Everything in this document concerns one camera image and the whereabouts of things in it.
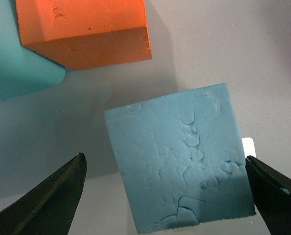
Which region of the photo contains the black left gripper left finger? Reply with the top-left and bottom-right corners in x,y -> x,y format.
0,153 -> 87,235

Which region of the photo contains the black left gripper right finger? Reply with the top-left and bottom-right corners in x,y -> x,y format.
246,156 -> 291,235

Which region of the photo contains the light blue foam block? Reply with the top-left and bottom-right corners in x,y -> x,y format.
104,83 -> 255,234

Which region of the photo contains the turquoise plastic bin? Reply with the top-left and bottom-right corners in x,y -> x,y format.
0,0 -> 65,101

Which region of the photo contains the orange foam block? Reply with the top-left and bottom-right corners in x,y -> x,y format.
16,0 -> 152,70

